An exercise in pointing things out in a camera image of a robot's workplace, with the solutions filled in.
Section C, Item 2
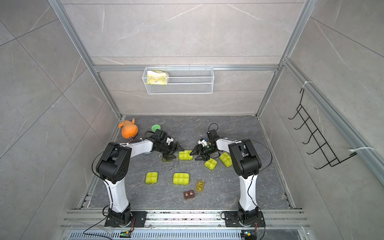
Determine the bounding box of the brown small pillbox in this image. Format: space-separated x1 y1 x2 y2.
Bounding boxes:
183 190 196 200

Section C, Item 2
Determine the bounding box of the large green six-cell pillbox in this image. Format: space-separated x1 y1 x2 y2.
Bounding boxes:
173 173 190 186

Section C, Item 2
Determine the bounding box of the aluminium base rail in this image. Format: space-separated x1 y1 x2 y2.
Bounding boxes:
59 209 314 240

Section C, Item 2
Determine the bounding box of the green lidded round jar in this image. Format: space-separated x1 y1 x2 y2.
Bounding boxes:
151 124 161 132

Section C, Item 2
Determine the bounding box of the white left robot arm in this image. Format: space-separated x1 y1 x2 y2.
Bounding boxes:
96 130 185 219

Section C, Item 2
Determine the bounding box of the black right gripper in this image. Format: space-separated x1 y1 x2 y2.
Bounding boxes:
190 144 217 161

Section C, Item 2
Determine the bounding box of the black wall hook rack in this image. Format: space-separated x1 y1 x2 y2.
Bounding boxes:
288 89 357 170

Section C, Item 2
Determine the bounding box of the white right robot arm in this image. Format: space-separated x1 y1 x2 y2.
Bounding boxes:
190 130 262 225

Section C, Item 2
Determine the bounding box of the small green pillbox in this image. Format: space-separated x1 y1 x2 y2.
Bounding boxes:
162 156 174 162
146 172 159 185
204 158 218 171

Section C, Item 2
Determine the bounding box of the yellow packet in basket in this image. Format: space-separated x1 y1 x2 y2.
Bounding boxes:
146 70 169 85

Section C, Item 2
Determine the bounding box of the orange plush toy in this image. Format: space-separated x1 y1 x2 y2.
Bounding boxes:
118 119 139 141

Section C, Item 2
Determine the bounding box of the yellow small pillbox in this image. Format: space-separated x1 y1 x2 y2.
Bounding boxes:
195 180 205 193

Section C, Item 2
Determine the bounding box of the white wire wall basket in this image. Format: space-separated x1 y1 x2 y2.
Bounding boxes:
142 66 215 95

